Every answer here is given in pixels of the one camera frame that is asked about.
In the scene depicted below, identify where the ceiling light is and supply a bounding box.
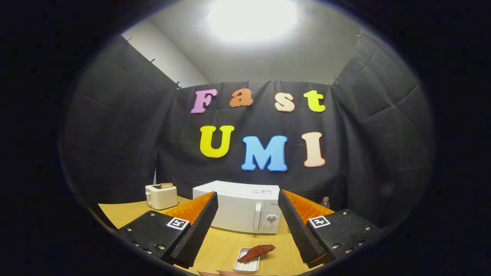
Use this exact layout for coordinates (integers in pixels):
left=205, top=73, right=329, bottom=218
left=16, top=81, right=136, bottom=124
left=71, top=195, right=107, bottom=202
left=207, top=0, right=300, bottom=43

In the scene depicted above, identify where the white ribbed plate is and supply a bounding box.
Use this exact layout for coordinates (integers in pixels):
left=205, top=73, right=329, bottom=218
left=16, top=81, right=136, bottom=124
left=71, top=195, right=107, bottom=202
left=233, top=247, right=261, bottom=273

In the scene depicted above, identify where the red-brown meat strip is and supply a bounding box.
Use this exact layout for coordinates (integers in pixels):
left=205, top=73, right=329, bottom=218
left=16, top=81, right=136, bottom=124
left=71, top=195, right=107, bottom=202
left=237, top=245, right=275, bottom=263

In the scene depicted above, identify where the cream toaster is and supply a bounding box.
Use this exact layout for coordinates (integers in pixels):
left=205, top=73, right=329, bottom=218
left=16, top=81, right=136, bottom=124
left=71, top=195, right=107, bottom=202
left=145, top=183, right=179, bottom=210

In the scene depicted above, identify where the white toaster oven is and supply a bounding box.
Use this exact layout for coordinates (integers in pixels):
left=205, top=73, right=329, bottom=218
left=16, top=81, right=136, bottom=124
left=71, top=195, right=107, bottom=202
left=193, top=181, right=292, bottom=235

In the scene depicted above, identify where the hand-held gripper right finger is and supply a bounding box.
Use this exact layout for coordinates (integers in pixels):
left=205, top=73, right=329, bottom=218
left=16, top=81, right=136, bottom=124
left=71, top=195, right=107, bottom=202
left=278, top=189, right=385, bottom=269

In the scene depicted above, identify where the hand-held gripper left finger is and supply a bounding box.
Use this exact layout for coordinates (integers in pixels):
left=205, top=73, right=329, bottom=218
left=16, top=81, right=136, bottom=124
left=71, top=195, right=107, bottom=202
left=115, top=191, right=219, bottom=268

